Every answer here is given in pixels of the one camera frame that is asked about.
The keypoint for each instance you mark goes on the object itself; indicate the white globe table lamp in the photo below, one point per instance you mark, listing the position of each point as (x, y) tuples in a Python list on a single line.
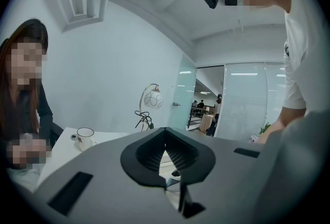
[(154, 99)]

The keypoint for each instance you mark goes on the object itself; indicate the person's left forearm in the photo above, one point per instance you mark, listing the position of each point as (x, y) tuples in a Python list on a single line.
[(283, 122)]

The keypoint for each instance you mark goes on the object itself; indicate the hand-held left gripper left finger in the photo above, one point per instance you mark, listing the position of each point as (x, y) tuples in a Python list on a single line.
[(103, 179)]

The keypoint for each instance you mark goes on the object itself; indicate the green potted plant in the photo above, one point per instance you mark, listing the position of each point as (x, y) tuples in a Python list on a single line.
[(265, 128)]

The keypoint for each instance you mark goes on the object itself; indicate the white mug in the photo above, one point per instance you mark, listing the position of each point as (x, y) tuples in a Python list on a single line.
[(85, 140)]

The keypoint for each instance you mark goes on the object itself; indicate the person's white shirt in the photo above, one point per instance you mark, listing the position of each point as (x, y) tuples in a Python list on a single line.
[(309, 42)]

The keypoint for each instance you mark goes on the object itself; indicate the white table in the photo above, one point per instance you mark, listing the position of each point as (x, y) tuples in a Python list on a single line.
[(59, 158)]

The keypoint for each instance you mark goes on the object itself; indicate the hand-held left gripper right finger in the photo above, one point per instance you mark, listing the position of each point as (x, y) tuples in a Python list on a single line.
[(227, 179)]

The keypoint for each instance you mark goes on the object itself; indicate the beige draped table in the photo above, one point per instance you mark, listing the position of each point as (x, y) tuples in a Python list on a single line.
[(205, 123)]

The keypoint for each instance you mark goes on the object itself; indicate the frosted glass door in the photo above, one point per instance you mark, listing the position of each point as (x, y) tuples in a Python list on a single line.
[(184, 94)]

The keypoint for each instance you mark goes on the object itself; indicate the black railing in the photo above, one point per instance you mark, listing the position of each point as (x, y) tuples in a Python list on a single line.
[(194, 117)]

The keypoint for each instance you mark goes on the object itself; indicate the checkered tablecloth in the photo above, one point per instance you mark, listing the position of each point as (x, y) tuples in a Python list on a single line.
[(255, 137)]

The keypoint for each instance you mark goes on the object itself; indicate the black remote control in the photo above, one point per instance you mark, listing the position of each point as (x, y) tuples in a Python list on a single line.
[(176, 173)]

